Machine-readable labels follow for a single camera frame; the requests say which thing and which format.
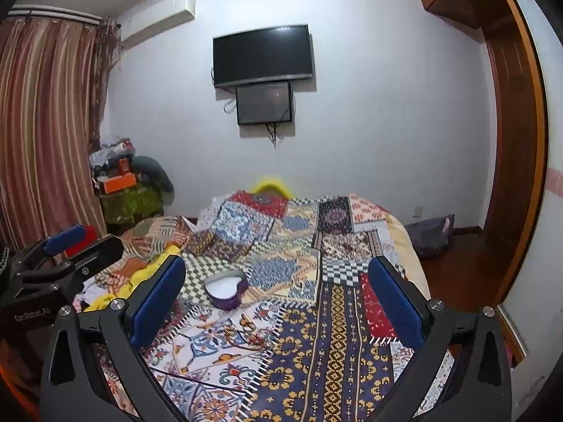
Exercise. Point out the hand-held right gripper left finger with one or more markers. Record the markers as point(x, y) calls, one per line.
point(158, 303)

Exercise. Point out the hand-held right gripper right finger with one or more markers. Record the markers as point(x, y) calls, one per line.
point(396, 307)

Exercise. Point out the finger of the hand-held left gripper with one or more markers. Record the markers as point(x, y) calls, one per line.
point(66, 238)
point(99, 250)

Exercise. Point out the purple heart-shaped jewelry box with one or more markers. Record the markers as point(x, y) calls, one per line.
point(226, 288)

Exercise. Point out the red cloth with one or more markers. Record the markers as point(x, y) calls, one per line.
point(91, 234)

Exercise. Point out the yellow cloth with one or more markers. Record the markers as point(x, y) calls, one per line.
point(143, 274)

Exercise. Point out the white cloth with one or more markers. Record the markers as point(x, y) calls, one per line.
point(90, 293)

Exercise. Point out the cream bed sheet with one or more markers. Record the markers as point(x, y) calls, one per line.
point(413, 250)

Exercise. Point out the large orange box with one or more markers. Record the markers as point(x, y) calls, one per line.
point(116, 183)

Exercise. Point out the grey bag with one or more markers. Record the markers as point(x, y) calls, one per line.
point(429, 237)

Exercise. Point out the small orange box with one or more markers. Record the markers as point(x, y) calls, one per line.
point(124, 165)

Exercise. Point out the dark green bag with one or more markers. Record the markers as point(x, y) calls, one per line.
point(154, 173)

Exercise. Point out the patchwork printed blanket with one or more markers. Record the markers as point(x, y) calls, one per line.
point(299, 272)

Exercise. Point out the striped brown curtain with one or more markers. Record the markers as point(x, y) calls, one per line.
point(48, 118)

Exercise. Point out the yellow object behind bed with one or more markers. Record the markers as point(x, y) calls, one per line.
point(270, 186)

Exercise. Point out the wooden door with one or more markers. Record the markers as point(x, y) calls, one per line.
point(514, 162)

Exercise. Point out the white air conditioner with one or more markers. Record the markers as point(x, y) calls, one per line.
point(158, 17)

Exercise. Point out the wall socket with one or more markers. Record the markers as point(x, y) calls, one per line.
point(418, 211)

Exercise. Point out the small black wall monitor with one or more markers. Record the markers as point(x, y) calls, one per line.
point(264, 103)

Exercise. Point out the large black wall television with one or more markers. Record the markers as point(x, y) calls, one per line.
point(263, 56)

